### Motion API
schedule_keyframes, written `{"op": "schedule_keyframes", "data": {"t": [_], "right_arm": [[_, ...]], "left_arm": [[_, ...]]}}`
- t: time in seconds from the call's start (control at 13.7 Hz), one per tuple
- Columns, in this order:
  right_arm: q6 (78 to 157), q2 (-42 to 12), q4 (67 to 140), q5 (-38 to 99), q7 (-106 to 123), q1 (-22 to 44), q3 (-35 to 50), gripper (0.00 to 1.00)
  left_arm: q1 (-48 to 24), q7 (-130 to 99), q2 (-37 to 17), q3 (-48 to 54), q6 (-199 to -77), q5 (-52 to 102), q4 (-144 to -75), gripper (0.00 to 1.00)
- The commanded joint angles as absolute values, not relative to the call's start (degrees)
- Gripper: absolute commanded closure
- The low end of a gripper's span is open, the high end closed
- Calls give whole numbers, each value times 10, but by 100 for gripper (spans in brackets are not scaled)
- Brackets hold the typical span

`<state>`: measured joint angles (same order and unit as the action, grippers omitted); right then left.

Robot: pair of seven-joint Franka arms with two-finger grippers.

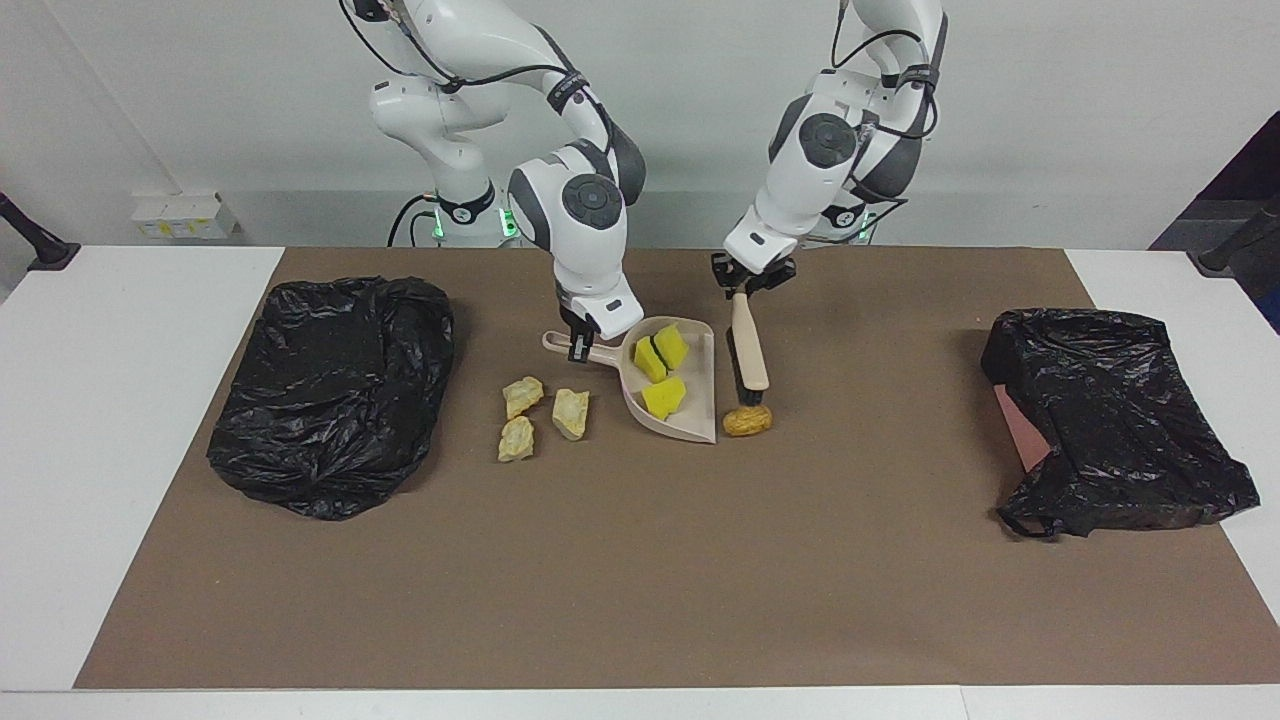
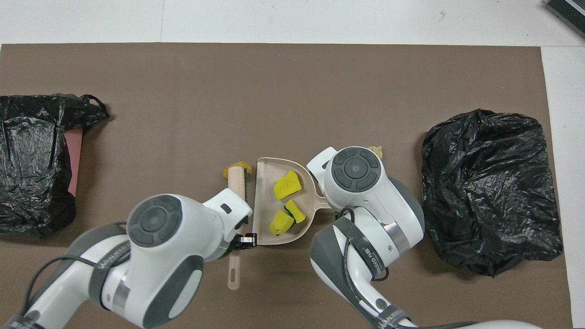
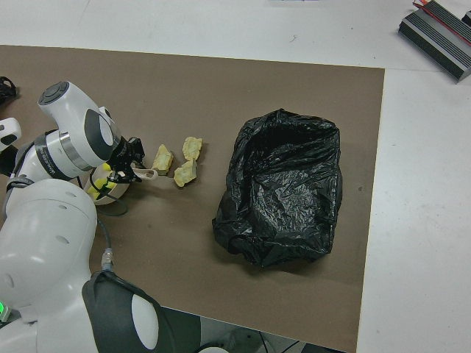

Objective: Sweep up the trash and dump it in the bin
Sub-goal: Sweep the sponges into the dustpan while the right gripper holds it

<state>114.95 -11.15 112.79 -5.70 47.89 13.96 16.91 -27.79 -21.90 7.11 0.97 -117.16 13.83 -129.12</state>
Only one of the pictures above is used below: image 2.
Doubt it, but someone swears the beige plastic dustpan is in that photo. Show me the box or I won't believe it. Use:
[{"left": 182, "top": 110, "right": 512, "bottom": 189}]
[{"left": 252, "top": 157, "right": 332, "bottom": 246}]

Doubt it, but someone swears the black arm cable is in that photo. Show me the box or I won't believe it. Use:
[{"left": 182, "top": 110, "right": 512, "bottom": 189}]
[
  {"left": 337, "top": 207, "right": 390, "bottom": 282},
  {"left": 20, "top": 221, "right": 129, "bottom": 321}
]

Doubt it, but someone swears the dark ribbed object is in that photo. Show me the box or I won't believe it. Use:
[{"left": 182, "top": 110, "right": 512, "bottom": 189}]
[{"left": 543, "top": 0, "right": 585, "bottom": 40}]

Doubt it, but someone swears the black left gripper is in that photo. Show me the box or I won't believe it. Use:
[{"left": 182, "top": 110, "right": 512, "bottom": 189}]
[{"left": 227, "top": 233, "right": 258, "bottom": 258}]

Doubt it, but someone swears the beige hand brush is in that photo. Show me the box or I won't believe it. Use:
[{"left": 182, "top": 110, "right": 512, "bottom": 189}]
[{"left": 227, "top": 165, "right": 250, "bottom": 292}]

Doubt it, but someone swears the left black plastic bag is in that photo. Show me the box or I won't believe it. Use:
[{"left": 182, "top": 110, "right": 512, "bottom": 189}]
[{"left": 421, "top": 108, "right": 564, "bottom": 278}]

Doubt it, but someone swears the large yellow sponge piece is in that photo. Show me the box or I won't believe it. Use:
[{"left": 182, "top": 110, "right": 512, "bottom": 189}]
[{"left": 273, "top": 170, "right": 303, "bottom": 201}]

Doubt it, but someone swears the pink bin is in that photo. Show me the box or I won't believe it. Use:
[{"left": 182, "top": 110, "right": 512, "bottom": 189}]
[{"left": 67, "top": 128, "right": 85, "bottom": 197}]

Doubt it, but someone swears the brown cork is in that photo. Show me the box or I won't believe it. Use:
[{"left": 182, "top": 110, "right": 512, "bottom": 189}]
[{"left": 222, "top": 160, "right": 253, "bottom": 180}]

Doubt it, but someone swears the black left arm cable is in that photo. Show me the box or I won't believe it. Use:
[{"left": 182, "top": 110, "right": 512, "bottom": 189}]
[{"left": 20, "top": 221, "right": 129, "bottom": 321}]

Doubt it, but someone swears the yellow green sponge piece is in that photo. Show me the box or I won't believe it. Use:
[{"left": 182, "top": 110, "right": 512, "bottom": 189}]
[{"left": 284, "top": 198, "right": 307, "bottom": 225}]

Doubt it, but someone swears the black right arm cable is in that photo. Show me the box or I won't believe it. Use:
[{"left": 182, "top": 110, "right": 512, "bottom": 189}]
[{"left": 337, "top": 207, "right": 390, "bottom": 282}]

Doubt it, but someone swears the black bag with loose handles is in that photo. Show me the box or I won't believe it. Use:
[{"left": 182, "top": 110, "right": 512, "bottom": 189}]
[{"left": 0, "top": 93, "right": 111, "bottom": 239}]

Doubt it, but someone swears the small yellow sponge wedge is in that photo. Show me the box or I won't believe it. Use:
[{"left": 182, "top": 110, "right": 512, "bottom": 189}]
[{"left": 268, "top": 209, "right": 296, "bottom": 237}]

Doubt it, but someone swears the brown table mat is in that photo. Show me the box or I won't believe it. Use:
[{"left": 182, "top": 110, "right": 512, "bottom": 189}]
[{"left": 0, "top": 43, "right": 574, "bottom": 329}]

